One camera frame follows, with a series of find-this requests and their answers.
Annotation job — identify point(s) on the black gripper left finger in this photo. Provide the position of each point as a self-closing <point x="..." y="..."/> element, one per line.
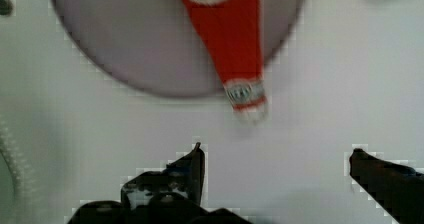
<point x="170" y="196"/>

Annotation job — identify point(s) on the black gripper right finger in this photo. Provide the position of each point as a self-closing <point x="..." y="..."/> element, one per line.
<point x="398" y="189"/>

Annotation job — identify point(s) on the red plush ketchup bottle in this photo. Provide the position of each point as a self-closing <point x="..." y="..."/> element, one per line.
<point x="230" y="30"/>

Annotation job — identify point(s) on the grey round plate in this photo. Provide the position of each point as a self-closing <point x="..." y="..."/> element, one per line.
<point x="152" y="46"/>

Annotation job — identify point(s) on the green perforated colander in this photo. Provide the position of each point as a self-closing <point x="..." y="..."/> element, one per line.
<point x="21" y="186"/>

